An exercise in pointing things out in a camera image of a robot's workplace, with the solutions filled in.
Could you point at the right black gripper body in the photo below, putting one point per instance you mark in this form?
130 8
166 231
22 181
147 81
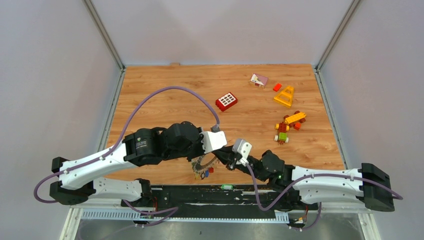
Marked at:
231 164

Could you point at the large grey toothed keyring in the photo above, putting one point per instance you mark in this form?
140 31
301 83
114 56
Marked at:
199 167

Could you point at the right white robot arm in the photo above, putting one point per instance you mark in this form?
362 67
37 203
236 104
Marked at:
299 185

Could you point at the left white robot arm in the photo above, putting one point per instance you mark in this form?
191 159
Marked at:
85 178

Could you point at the small green bubble level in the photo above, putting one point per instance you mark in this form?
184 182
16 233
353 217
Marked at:
227 187

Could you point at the red green toy vehicle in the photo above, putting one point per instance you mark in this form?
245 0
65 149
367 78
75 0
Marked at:
281 136

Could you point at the red window toy brick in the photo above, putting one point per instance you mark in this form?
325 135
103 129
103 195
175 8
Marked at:
226 101

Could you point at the yellow orange toy car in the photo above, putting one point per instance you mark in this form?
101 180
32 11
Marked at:
297 117

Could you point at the pink roof toy house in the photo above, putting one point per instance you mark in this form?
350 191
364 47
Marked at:
258 80

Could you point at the small red toy brick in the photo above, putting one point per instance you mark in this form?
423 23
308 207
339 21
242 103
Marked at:
277 87

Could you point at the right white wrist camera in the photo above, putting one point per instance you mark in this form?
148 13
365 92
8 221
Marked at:
241 149

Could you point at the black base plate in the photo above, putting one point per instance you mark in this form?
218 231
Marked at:
212 202

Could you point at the yellow triangular toy frame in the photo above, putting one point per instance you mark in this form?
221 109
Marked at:
285 97

